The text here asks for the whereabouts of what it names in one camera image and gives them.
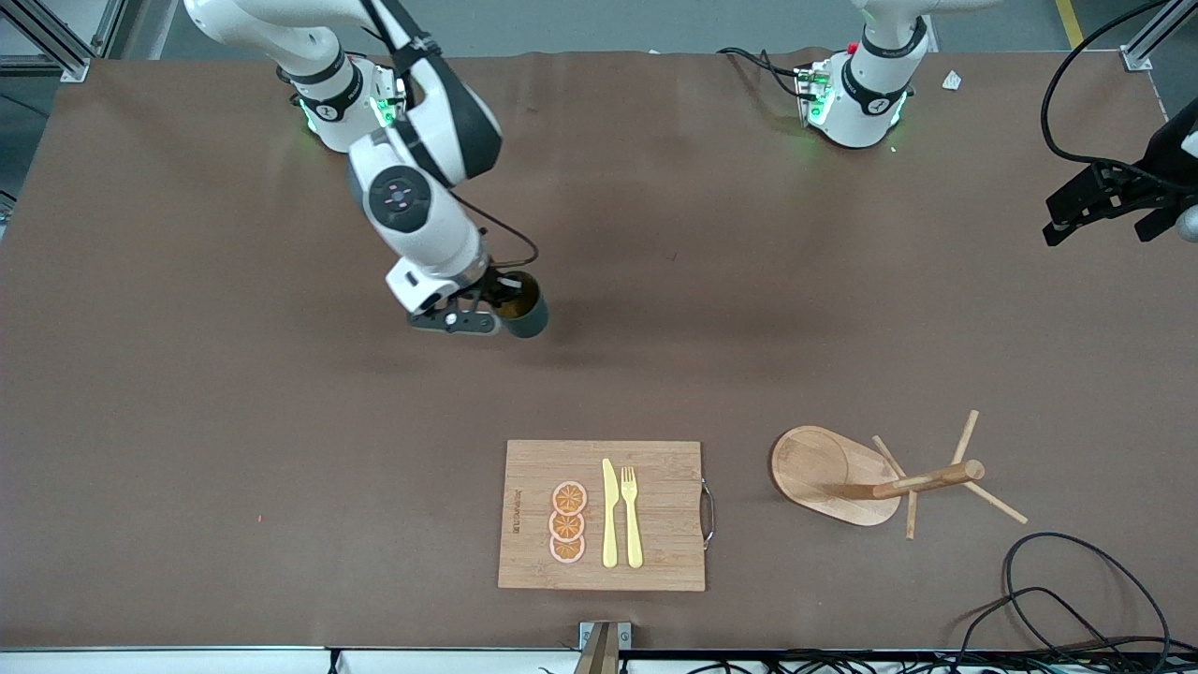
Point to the dark green cup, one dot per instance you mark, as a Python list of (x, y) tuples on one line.
[(526, 314)]

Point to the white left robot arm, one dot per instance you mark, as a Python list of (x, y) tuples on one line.
[(866, 94)]

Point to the wooden mug rack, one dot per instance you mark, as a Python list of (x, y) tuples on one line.
[(824, 473)]

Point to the small white paper scrap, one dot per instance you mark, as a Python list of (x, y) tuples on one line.
[(952, 80)]

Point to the brown table mat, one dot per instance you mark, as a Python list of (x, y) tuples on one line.
[(374, 468)]

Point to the toy orange slice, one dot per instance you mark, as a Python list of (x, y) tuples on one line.
[(569, 497), (566, 526)]

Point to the yellow plastic knife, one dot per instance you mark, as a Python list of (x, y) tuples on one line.
[(610, 524)]

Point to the bamboo cutting board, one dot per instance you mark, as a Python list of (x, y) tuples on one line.
[(664, 505)]

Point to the yellow plastic fork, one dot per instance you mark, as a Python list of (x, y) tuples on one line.
[(634, 534)]

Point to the metal table edge bracket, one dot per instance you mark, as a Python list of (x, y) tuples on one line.
[(622, 635)]

